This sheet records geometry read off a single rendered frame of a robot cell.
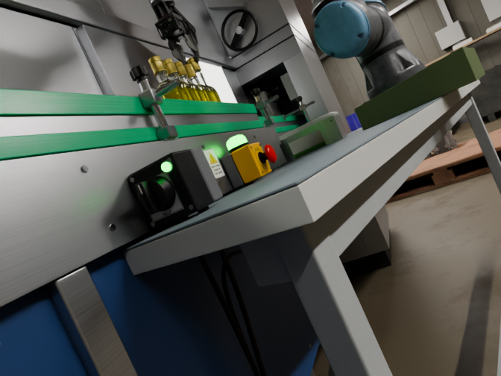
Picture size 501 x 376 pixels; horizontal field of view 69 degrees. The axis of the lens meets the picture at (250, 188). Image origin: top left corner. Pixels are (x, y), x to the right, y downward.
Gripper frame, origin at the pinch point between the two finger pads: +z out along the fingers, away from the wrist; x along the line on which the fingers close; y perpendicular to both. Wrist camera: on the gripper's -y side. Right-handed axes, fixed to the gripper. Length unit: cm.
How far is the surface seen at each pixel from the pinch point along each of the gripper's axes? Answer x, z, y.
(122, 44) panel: -12.5, -10.4, 14.8
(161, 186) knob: 19, 38, 76
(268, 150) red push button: 24, 39, 44
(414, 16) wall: 176, -91, -646
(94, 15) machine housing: -13.4, -18.8, 20.9
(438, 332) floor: 35, 119, -16
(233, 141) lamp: 18, 34, 44
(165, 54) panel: -11.7, -11.0, -9.4
